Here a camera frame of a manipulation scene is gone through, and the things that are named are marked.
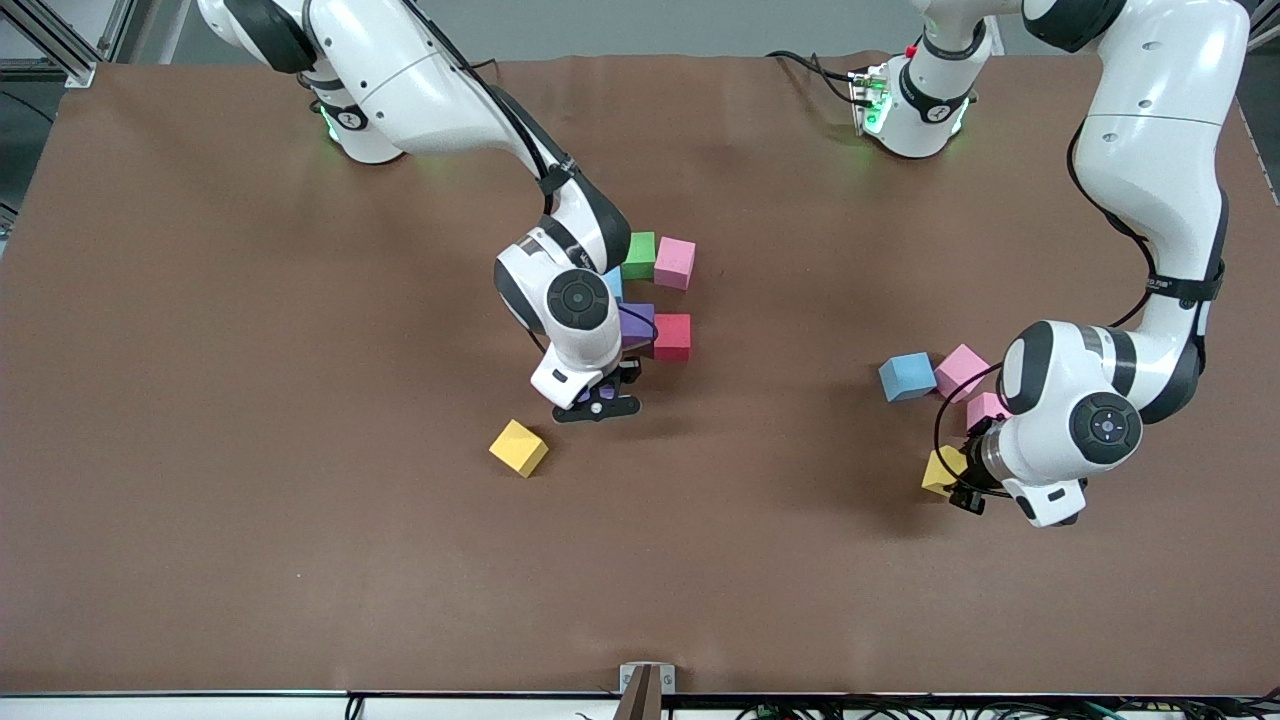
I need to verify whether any yellow foam cube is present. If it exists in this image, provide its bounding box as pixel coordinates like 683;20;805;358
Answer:
919;445;969;497
488;418;550;479

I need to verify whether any red foam cube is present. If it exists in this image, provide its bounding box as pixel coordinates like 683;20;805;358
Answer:
652;313;694;362

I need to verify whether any green foam cube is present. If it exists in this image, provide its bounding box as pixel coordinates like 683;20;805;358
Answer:
620;231;658;282

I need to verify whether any brown table mat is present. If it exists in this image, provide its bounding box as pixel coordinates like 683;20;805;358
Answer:
0;52;1280;697

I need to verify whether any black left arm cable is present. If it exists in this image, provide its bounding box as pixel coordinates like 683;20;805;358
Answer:
932;120;1161;498

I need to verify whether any grey metal edge bracket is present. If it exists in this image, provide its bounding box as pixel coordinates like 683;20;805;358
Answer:
614;661;677;720

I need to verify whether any black left base cable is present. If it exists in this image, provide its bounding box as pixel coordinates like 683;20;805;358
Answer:
765;48;861;106

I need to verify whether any aluminium frame profile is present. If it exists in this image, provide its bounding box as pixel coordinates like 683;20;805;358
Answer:
0;0;101;89
1240;0;1280;56

